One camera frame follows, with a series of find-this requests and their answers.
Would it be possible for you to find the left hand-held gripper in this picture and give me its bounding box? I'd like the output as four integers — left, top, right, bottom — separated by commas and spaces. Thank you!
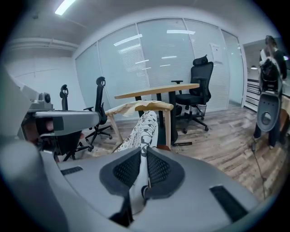
0, 67, 102, 143

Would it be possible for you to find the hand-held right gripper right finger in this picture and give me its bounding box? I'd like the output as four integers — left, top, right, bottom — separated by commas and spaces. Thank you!
132, 148, 261, 232

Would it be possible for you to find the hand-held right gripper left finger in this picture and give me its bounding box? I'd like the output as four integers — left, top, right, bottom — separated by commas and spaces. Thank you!
40, 148, 142, 228

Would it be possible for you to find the light wooden chair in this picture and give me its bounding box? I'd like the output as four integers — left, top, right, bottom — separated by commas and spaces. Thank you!
105, 101, 174, 152

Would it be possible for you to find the black mesh office chair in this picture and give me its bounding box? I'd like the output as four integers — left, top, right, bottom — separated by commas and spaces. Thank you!
54, 84, 95, 162
83, 76, 114, 153
171, 55, 215, 135

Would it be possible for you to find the round wooden table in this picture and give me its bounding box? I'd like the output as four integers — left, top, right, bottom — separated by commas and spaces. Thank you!
114, 83, 200, 147

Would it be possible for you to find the black and white round machine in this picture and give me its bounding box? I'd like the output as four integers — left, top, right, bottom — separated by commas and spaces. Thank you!
253, 35, 289, 150
256, 56, 284, 133

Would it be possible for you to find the black metal railing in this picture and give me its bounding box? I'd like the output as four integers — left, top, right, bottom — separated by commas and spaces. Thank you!
246, 78, 261, 107

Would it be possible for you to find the long ceiling light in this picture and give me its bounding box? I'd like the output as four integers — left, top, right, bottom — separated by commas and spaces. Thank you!
54, 0, 77, 16

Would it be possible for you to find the white paper sheet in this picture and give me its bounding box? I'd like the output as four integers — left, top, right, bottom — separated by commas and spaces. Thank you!
209, 43, 224, 64

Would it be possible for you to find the black power adapter cable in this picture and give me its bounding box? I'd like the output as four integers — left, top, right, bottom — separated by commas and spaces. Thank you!
250, 135, 269, 201

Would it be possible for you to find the black wire waste bin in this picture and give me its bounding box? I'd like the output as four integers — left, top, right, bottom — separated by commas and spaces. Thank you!
196, 104, 208, 121

